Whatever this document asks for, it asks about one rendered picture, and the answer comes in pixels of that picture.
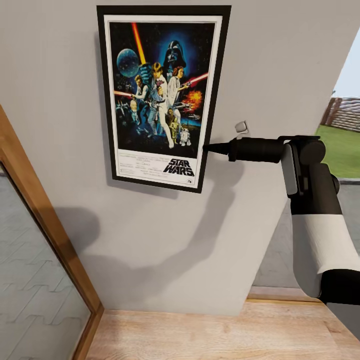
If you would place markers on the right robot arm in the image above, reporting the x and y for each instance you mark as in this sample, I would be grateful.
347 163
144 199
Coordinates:
326 264

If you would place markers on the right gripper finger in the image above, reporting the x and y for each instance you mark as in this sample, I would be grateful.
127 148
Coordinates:
221 148

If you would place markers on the fixed window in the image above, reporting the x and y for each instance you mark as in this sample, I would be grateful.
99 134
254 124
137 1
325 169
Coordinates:
339 130

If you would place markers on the door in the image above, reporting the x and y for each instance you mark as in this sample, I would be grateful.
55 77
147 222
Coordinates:
49 309

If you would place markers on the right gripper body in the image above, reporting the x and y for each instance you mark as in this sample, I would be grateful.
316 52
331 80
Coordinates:
247 149

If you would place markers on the poster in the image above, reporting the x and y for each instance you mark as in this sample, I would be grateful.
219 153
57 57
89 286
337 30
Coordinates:
161 67

